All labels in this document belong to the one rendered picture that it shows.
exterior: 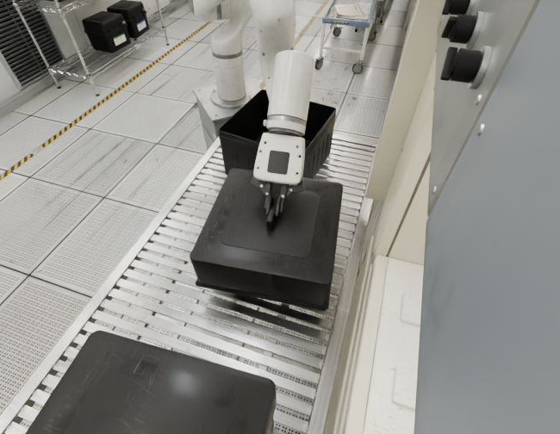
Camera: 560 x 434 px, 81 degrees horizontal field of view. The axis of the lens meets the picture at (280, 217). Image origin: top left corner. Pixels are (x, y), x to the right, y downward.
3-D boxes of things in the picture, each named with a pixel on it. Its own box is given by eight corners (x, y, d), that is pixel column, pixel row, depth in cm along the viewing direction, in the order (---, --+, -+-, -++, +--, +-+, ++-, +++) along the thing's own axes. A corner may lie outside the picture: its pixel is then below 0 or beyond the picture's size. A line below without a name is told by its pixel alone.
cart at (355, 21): (331, 34, 387) (336, -15, 350) (376, 39, 377) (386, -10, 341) (314, 71, 325) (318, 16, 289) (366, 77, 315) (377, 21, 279)
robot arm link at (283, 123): (261, 113, 66) (259, 127, 66) (305, 118, 65) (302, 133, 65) (269, 122, 74) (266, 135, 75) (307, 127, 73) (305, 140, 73)
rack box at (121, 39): (114, 54, 307) (102, 23, 287) (90, 50, 314) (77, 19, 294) (134, 42, 325) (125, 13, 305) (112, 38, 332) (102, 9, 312)
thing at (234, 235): (233, 193, 91) (227, 156, 81) (339, 209, 87) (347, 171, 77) (194, 286, 72) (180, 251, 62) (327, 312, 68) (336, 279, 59)
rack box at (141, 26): (137, 40, 330) (128, 9, 310) (113, 36, 335) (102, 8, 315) (152, 28, 349) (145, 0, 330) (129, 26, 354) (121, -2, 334)
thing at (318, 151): (331, 151, 118) (338, 108, 105) (299, 201, 101) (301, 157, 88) (263, 131, 126) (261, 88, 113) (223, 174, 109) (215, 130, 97)
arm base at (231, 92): (204, 91, 146) (196, 47, 132) (244, 82, 151) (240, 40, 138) (219, 112, 135) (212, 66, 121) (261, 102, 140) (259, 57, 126)
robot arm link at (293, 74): (265, 121, 74) (268, 112, 65) (274, 61, 73) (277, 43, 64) (301, 127, 75) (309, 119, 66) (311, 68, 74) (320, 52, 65)
